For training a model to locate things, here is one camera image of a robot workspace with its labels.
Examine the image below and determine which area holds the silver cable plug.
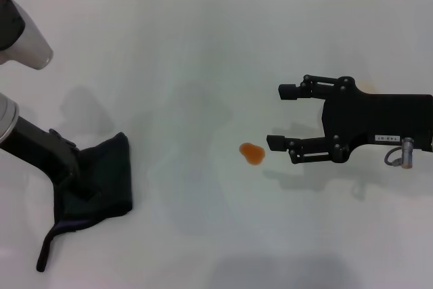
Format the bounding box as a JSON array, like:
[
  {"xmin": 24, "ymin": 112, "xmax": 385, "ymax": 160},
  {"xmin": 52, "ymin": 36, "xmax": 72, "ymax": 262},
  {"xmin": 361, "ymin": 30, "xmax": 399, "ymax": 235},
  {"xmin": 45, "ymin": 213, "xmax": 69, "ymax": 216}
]
[{"xmin": 398, "ymin": 137, "xmax": 416, "ymax": 170}]

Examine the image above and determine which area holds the dark blue rag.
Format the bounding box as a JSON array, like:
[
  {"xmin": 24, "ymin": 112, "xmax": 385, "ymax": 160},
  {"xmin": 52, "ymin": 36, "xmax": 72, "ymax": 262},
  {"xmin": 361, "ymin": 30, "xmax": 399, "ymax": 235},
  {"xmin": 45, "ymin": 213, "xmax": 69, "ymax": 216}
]
[{"xmin": 37, "ymin": 131, "xmax": 134, "ymax": 273}]

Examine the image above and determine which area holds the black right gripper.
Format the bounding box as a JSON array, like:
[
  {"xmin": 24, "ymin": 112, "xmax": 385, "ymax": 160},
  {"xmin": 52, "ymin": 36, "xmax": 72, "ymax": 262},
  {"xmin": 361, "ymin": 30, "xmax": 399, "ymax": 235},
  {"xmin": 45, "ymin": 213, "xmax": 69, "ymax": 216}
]
[{"xmin": 266, "ymin": 74, "xmax": 433, "ymax": 165}]

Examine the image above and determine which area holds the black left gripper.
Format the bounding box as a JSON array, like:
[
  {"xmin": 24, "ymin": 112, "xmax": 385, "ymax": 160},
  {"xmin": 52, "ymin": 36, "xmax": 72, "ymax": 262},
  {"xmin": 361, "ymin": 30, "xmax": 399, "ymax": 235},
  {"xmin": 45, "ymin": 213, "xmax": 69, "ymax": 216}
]
[{"xmin": 1, "ymin": 115, "xmax": 101, "ymax": 204}]

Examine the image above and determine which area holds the grey cable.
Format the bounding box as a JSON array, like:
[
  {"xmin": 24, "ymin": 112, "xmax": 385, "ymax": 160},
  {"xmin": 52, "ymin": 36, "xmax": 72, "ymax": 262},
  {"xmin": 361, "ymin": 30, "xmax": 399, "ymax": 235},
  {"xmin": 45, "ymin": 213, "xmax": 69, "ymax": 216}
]
[{"xmin": 384, "ymin": 147, "xmax": 403, "ymax": 167}]

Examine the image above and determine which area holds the white paper cup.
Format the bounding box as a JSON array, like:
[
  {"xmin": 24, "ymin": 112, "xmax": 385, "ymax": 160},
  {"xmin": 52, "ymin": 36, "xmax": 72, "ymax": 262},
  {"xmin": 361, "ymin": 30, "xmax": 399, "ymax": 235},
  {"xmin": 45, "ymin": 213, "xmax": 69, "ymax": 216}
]
[{"xmin": 355, "ymin": 80, "xmax": 377, "ymax": 95}]

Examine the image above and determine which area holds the orange liquid stain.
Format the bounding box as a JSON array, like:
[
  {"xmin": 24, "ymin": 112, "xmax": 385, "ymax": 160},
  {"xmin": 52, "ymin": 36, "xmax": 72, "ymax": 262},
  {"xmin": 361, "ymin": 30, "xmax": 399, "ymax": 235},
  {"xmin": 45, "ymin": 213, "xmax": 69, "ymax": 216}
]
[{"xmin": 239, "ymin": 142, "xmax": 266, "ymax": 166}]

